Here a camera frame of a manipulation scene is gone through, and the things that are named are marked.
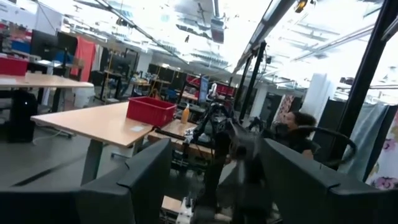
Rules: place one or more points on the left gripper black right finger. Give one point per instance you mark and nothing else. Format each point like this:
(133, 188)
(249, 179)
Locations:
(326, 205)

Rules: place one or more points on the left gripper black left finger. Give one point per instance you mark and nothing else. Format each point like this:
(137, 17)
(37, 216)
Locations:
(93, 205)

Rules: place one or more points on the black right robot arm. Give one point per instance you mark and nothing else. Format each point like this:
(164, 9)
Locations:
(214, 174)

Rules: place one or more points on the person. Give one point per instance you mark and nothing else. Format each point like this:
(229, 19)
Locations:
(298, 124)

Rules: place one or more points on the floral curtain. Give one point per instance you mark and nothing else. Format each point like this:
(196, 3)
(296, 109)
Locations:
(387, 161)

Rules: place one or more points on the grey-blue hanging cloth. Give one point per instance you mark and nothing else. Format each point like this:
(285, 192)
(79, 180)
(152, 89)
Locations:
(363, 137)

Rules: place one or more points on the light-topped grey-legged table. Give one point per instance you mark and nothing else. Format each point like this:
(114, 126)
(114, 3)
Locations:
(93, 121)

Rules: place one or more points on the wooden workbench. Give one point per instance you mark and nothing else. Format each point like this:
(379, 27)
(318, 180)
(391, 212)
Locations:
(175, 127)

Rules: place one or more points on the orange bottle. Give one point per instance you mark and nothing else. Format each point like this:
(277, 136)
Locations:
(185, 115)

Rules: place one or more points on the upright blue-screen monitor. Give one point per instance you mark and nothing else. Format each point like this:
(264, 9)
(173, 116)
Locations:
(203, 88)

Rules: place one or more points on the white column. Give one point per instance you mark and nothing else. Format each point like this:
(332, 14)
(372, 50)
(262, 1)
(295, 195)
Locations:
(317, 93)

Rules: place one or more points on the red plastic bin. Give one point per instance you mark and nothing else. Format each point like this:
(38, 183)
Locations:
(149, 110)
(12, 66)

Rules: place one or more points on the black computer tower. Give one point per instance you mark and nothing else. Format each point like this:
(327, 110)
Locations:
(21, 118)

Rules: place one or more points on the wooden-topped background table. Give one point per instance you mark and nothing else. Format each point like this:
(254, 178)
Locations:
(40, 81)

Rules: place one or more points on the red hanging cloth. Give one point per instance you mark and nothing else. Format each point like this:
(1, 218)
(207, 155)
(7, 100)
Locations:
(83, 56)

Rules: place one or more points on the black desk monitor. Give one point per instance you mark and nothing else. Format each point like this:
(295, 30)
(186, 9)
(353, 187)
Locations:
(46, 45)

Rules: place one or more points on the black metal rig frame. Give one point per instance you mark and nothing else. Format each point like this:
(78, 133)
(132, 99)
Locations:
(363, 81)

